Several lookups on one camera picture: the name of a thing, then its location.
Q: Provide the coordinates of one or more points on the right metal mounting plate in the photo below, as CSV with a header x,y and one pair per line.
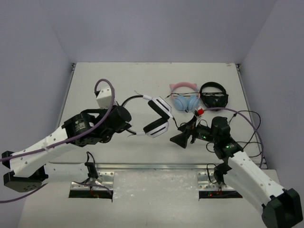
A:
x,y
206,181

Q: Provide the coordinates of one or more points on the white black headphones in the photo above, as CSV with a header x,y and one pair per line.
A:
x,y
155,116

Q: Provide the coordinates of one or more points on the aluminium table edge rail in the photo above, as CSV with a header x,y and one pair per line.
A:
x,y
142,166

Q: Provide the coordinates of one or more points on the metal mounting plate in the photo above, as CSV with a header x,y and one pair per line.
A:
x,y
206,181
105,181

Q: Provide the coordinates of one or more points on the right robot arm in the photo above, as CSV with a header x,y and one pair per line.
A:
x,y
278,207

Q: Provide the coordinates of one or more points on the pink blue cat headphones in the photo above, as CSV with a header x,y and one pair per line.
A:
x,y
185,101

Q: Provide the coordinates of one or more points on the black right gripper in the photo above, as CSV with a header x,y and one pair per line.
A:
x,y
182,139

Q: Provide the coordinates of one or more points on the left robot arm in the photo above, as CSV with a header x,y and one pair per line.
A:
x,y
31,168

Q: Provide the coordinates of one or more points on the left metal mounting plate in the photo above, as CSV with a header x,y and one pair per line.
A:
x,y
105,181

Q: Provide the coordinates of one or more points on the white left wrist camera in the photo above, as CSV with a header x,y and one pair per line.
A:
x,y
103,97

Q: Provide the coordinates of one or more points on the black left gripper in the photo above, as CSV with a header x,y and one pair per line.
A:
x,y
126,116

